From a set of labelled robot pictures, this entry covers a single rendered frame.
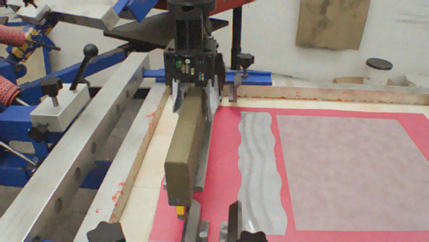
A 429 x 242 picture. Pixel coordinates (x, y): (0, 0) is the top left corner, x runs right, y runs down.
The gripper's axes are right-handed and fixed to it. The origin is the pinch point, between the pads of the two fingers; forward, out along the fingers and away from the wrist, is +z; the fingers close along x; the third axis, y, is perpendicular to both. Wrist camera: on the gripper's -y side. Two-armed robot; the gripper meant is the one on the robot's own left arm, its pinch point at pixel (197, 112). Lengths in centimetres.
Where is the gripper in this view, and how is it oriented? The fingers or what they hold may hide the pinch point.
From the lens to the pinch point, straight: 57.1
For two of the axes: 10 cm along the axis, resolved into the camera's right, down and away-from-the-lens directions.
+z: 0.0, 8.5, 5.3
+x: 10.0, 0.4, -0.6
